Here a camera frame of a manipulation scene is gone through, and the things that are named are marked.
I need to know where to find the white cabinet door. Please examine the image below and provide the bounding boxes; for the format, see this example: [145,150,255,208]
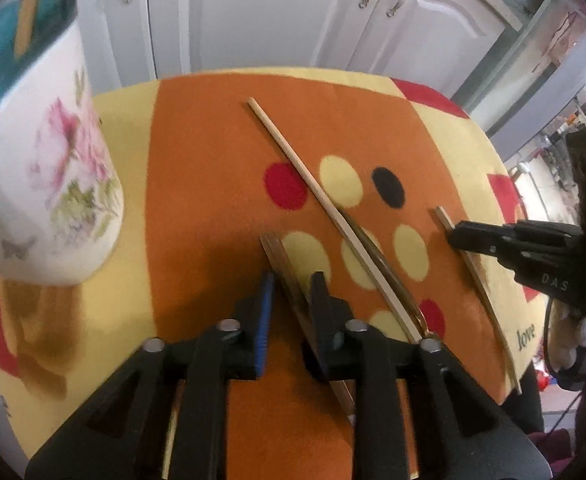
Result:
[146,0,404,78]
[76,0,151,88]
[368,0,506,96]

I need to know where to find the orange yellow red printed blanket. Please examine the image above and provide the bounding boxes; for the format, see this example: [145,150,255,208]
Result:
[0,66,548,480]

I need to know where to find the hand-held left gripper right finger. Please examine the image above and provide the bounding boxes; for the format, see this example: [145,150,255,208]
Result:
[308,270,548,480]

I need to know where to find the light wooden chopstick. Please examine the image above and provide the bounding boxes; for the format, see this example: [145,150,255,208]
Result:
[433,205,524,395]
[247,97,424,346]

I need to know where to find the brown wooden chopstick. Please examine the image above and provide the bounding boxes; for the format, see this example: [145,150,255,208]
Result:
[13,0,49,58]
[259,232,356,423]

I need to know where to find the white floral utensil holder teal rim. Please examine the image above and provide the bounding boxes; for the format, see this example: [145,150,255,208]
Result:
[0,0,125,286]

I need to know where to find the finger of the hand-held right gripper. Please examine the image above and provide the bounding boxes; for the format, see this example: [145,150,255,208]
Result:
[447,220,584,307]

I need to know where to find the gold metal utensil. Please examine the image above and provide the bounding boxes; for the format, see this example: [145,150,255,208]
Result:
[340,207,444,341]

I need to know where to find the glass door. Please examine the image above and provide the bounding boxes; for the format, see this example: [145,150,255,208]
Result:
[453,0,586,161]

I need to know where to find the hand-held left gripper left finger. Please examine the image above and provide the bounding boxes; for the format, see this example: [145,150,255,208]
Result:
[26,271,276,480]

